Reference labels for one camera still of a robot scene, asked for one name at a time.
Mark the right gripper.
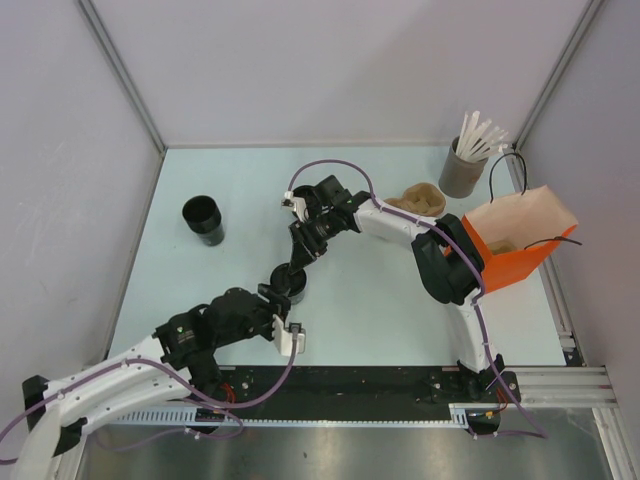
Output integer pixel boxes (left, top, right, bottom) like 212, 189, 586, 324
289, 211, 340, 276

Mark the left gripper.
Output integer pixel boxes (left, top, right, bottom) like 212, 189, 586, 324
217, 283, 291, 347

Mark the dark takeout coffee cup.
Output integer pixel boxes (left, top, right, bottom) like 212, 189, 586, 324
269, 262, 310, 306

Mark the black plastic cup lid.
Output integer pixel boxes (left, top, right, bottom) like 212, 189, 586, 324
269, 262, 309, 296

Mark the orange paper bag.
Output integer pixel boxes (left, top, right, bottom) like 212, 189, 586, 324
462, 184, 578, 293

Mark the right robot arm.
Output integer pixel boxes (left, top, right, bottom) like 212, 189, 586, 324
281, 175, 517, 402

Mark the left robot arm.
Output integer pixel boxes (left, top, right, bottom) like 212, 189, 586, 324
22, 284, 305, 455

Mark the grey straw holder cup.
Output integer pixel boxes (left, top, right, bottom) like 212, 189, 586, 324
438, 137, 488, 199

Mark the white straws bundle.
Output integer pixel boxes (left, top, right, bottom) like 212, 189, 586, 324
454, 110, 508, 163

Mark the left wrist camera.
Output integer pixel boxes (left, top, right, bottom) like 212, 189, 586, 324
272, 315, 306, 356

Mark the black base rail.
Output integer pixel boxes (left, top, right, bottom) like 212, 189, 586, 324
234, 366, 521, 422

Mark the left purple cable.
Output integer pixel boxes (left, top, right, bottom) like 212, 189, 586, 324
0, 324, 301, 464

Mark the white cable duct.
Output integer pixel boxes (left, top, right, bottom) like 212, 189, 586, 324
107, 403, 474, 429

